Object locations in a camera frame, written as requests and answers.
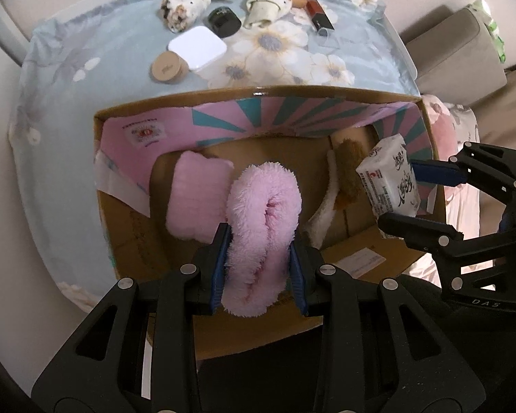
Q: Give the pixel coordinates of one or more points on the pink folded cloth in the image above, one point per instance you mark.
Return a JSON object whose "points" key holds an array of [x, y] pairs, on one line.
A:
{"points": [[198, 189]]}

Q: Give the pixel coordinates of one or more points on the red lipstick box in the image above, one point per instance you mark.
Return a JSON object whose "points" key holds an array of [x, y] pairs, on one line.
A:
{"points": [[320, 13]]}

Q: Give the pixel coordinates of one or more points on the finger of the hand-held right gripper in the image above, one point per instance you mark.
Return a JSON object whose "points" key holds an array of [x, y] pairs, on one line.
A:
{"points": [[434, 172], [413, 226]]}

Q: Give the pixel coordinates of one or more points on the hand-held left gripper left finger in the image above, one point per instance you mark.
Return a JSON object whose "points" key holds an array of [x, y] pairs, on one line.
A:
{"points": [[222, 262]]}

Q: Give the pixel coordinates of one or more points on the white tissue packet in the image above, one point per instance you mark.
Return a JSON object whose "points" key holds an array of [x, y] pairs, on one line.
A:
{"points": [[387, 176]]}

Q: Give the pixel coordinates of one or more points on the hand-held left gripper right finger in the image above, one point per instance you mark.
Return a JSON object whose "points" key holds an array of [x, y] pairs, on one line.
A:
{"points": [[297, 275]]}

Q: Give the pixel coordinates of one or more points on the floral blue tablecloth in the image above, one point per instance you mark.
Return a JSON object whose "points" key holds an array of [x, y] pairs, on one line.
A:
{"points": [[69, 137]]}

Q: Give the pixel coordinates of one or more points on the white square box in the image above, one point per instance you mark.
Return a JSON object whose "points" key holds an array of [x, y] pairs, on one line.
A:
{"points": [[198, 47]]}

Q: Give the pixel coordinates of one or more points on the cardboard box with pink lining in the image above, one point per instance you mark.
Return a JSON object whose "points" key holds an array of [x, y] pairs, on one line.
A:
{"points": [[127, 232]]}

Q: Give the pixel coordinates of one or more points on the green and white packet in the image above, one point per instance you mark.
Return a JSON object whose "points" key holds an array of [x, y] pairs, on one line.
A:
{"points": [[492, 26]]}

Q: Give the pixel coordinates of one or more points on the beige sofa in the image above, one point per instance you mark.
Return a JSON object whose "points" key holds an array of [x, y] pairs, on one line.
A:
{"points": [[456, 60]]}

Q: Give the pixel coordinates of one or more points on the black round jar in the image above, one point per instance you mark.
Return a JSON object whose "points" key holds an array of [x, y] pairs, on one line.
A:
{"points": [[223, 21]]}

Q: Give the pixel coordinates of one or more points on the round wooden lid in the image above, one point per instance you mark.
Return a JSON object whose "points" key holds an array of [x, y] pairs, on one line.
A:
{"points": [[168, 68]]}

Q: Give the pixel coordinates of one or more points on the brown and white plush item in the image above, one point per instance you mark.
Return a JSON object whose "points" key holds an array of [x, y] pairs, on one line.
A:
{"points": [[350, 167]]}

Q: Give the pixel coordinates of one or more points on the pink floral bedding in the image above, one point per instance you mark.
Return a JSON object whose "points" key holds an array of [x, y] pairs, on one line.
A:
{"points": [[460, 124]]}

